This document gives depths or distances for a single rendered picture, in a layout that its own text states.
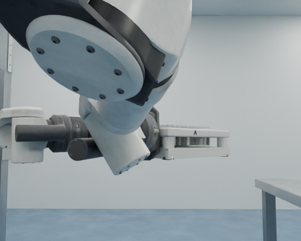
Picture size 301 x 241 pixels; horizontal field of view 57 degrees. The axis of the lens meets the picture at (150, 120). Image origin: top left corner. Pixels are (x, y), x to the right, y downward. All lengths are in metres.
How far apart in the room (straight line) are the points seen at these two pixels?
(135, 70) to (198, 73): 4.15
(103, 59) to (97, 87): 0.03
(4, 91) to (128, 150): 1.27
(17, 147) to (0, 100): 0.99
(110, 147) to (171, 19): 0.25
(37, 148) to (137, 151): 0.29
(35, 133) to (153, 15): 0.46
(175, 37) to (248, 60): 4.34
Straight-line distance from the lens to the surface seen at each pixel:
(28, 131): 0.60
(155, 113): 0.60
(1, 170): 1.61
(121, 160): 0.40
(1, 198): 1.64
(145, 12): 0.18
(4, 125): 0.73
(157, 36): 0.19
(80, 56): 0.17
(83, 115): 0.43
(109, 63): 0.16
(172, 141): 0.63
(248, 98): 4.42
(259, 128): 4.43
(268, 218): 1.24
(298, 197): 0.94
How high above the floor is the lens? 1.00
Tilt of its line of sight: 4 degrees up
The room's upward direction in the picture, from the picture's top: straight up
